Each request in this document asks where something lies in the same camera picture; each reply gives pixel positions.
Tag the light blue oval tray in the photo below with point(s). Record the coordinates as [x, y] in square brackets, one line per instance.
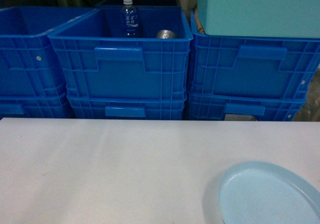
[257, 192]

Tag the blue crate bottom centre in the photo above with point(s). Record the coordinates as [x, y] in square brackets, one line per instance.
[126, 109]

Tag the blue crate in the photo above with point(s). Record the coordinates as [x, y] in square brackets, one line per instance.
[99, 61]
[207, 107]
[253, 67]
[126, 109]
[57, 107]
[29, 66]

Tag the blue crate bottom right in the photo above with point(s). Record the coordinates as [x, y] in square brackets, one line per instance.
[207, 107]

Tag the silver metal can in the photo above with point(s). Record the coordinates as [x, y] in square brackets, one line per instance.
[166, 34]

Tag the blue crate top right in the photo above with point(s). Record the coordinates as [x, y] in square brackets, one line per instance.
[253, 67]

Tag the blue crate top centre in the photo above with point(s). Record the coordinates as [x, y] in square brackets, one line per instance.
[99, 61]

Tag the clear water bottle blue label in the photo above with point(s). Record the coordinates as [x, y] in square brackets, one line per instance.
[129, 19]

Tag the blue crate top left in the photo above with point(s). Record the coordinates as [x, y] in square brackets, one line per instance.
[29, 66]

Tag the blue crate bottom left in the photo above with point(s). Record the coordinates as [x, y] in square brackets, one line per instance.
[57, 107]

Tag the teal plastic box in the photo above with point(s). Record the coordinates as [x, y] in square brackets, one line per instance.
[260, 18]

